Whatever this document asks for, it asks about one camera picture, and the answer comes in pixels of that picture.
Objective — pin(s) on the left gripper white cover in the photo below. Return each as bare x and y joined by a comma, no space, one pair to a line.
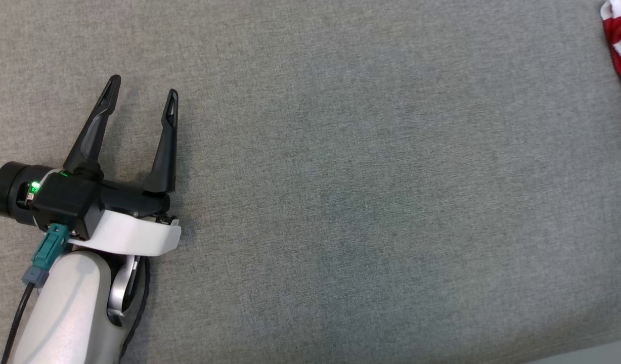
133,235

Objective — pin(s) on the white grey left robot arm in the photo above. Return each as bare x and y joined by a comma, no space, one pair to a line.
62,313

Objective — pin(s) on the grey fabric upholstered table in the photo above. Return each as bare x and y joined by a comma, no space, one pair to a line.
366,202

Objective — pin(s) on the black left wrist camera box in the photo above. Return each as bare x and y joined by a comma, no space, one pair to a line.
68,205

